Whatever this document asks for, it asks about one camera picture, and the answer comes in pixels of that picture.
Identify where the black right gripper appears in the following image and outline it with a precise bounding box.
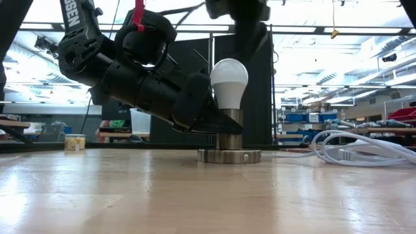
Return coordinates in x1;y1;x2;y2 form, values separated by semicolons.
205;0;271;62

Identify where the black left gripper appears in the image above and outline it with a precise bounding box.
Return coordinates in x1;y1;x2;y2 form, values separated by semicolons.
135;71;244;135

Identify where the brushed metal lamp socket base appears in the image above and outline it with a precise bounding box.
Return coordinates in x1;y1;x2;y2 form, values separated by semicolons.
197;108;263;164

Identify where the white lightbulb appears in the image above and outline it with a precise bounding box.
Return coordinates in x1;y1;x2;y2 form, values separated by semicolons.
209;58;250;111

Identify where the white power cord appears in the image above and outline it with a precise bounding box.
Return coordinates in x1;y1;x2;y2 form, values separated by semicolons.
261;129;416;168

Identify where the black room divider panel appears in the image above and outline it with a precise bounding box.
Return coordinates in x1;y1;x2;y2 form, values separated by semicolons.
149;38;212;146
213;31;274;147

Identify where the black overhead beam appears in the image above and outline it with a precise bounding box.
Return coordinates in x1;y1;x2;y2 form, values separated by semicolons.
19;21;415;36

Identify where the blue storage bin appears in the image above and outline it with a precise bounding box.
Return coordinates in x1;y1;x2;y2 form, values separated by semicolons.
320;112;339;123
285;112;306;124

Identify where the clear plastic storage bin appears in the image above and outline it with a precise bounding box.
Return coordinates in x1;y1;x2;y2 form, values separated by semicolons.
129;108;152;134

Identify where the black computer monitor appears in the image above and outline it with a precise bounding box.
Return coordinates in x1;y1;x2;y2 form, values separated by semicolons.
101;99;131;121

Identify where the yellow candle glass jar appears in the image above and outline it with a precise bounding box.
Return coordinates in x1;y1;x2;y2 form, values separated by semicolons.
64;133;86;151

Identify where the red storage bin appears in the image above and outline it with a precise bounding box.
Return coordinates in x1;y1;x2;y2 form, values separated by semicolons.
385;107;416;123

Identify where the wooden side table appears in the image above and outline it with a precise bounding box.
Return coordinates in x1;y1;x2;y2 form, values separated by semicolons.
0;119;32;144

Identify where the yellow hanging plug cord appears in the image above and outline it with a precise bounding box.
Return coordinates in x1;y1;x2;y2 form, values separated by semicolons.
330;0;339;40

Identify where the black aluminium table frame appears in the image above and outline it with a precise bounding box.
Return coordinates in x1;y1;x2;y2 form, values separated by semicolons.
0;141;416;154

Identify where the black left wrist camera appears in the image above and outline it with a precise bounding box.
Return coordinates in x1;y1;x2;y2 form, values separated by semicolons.
114;8;178;71

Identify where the red cable strap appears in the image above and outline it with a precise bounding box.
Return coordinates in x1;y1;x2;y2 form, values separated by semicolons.
132;0;146;33

